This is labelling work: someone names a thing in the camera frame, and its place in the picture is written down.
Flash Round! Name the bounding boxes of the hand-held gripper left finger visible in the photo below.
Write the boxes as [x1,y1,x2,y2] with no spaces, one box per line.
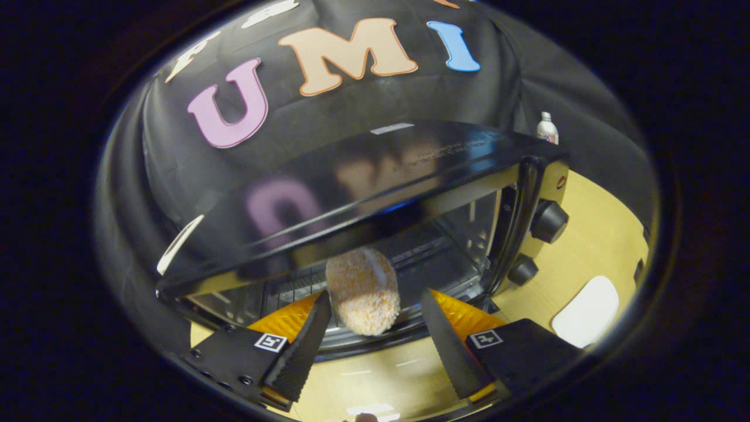
[182,289,333,411]

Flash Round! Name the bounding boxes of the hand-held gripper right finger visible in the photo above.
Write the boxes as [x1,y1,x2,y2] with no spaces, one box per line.
[421,288,582,405]

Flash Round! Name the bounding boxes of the black toaster oven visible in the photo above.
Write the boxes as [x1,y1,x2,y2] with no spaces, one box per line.
[155,120,570,420]

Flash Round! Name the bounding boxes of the white bread toaster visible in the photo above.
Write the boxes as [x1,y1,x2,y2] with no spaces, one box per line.
[156,214,206,276]

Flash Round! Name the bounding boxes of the white square plate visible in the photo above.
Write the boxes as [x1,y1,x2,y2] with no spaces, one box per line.
[551,275,620,349]

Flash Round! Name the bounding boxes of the pink and white bottle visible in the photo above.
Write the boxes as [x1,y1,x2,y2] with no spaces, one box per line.
[536,111,559,145]

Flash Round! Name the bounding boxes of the black backdrop cloth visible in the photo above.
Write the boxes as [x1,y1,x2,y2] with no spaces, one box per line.
[94,0,658,352]

